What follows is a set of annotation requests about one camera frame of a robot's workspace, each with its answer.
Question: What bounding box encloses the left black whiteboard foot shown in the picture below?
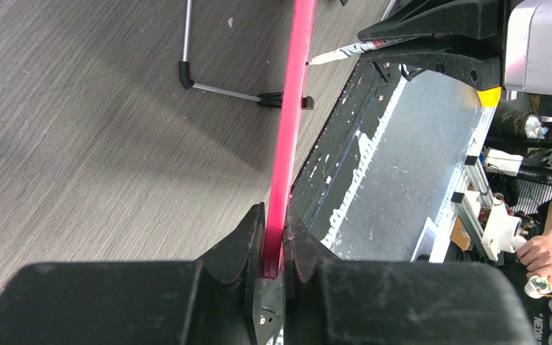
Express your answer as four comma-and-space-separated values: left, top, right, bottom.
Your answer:
257, 92, 314, 110

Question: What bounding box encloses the person's bare hand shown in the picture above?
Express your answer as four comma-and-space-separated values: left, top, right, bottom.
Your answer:
516, 234, 552, 278

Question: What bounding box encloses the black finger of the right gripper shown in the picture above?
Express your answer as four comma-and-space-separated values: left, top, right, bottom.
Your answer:
360, 40, 503, 91
357, 0, 507, 42

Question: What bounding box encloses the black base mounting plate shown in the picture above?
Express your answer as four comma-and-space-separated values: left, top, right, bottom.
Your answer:
291, 62, 401, 240

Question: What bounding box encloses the metal whiteboard stand leg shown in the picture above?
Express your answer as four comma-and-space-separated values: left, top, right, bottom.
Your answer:
176, 1, 259, 103

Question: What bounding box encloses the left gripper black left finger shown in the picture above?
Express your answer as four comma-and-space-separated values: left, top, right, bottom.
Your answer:
0, 203, 265, 344

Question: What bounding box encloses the white handheld controller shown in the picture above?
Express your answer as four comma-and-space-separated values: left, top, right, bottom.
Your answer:
510, 235, 552, 299

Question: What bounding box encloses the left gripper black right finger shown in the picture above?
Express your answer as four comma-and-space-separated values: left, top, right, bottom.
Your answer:
283, 211, 535, 344

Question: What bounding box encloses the yellow plastic block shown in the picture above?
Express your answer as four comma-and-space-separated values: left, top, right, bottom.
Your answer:
477, 87, 502, 108

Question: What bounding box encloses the pink framed whiteboard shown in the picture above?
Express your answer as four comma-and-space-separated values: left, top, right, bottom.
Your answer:
262, 0, 316, 280

